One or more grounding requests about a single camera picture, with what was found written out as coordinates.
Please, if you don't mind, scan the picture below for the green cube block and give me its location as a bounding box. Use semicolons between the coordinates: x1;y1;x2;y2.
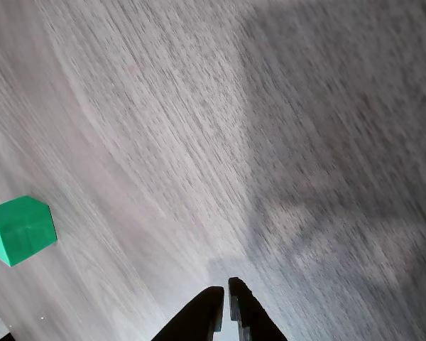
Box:
0;195;58;268

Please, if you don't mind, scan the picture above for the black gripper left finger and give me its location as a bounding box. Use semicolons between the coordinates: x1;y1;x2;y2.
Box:
151;286;226;341

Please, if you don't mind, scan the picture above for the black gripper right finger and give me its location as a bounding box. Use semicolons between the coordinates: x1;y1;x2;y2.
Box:
228;277;289;341

